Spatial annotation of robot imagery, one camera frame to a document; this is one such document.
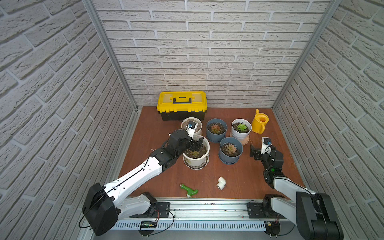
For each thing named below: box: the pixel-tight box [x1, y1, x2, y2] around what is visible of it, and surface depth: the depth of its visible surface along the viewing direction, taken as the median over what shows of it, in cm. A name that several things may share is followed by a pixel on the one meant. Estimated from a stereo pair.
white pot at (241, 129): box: [230, 118, 252, 146], surface depth 98 cm
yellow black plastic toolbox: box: [156, 91, 208, 121], surface depth 102 cm
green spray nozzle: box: [179, 183, 199, 198], surface depth 81 cm
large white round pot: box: [182, 134, 211, 170], surface depth 86 cm
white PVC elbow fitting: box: [216, 176, 227, 191], surface depth 82 cm
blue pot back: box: [206, 118, 228, 143], surface depth 96 cm
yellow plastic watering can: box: [251, 108, 270, 135], surface depth 100 cm
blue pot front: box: [218, 137, 243, 165], surface depth 89 cm
